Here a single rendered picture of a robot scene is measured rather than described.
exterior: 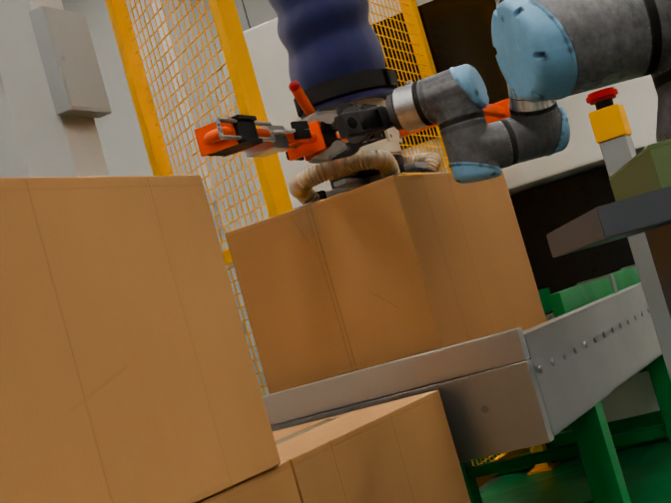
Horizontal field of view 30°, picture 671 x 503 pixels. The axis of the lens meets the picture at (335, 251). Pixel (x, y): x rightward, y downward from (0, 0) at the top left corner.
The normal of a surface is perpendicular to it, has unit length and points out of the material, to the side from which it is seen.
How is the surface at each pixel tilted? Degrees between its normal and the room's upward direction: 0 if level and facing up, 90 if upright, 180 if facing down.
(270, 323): 90
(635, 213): 90
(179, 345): 90
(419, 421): 90
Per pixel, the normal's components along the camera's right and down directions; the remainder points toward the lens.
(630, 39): 0.23, 0.31
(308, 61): -0.63, -0.11
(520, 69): -0.92, 0.32
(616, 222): -0.04, -0.05
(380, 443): 0.87, -0.28
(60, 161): -0.41, 0.06
